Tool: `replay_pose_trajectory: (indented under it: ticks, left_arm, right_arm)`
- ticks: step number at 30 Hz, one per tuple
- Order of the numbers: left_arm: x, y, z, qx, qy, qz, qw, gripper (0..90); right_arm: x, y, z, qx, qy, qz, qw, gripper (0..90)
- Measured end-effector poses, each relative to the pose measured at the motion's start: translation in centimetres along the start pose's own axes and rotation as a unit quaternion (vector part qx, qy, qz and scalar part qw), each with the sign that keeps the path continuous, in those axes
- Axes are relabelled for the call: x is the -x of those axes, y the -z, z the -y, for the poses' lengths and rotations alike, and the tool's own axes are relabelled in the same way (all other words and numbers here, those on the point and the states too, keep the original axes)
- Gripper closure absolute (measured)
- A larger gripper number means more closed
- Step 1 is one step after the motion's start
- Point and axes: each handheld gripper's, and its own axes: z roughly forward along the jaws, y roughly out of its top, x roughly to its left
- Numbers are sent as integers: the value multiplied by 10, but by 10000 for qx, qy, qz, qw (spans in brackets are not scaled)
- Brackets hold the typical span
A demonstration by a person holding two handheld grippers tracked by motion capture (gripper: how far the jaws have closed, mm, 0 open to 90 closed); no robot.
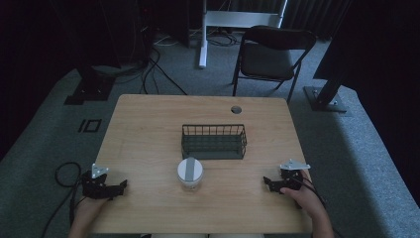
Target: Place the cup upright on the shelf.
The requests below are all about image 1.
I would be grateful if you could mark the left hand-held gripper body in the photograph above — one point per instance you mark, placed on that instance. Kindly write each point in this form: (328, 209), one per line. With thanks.
(94, 186)

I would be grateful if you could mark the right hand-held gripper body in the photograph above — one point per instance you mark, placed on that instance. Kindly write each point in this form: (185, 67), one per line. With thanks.
(292, 175)

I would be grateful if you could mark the person's left hand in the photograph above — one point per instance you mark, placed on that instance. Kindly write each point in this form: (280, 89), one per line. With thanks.
(89, 208)

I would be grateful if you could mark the person's right hand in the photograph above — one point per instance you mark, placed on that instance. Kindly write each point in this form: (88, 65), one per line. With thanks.
(302, 198)

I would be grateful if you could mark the clear jar with white lid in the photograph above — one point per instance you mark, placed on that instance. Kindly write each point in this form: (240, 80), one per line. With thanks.
(190, 173)

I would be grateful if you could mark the black folding chair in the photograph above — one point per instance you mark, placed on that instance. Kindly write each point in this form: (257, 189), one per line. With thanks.
(269, 59)

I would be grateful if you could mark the black stand with base plate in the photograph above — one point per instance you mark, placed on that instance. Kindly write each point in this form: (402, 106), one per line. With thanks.
(90, 89)
(325, 97)

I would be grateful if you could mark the white metal desk frame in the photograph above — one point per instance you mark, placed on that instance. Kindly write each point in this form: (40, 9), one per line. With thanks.
(211, 20)

